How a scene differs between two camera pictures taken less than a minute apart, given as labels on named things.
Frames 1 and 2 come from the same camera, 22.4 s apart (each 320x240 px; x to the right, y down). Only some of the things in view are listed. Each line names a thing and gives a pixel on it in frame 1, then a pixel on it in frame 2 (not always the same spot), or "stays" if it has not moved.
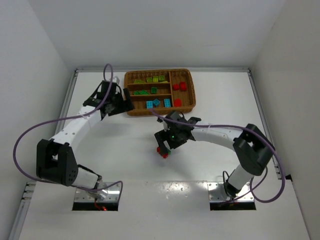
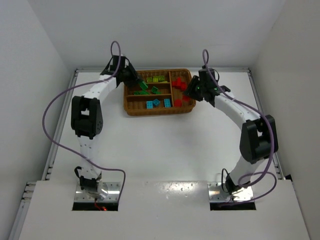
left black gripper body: (120, 100) → (133, 75)
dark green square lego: (154, 90) stays
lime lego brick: (161, 78) stays
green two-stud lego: (142, 92) stays
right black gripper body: (163, 137) → (193, 86)
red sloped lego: (177, 102) stays
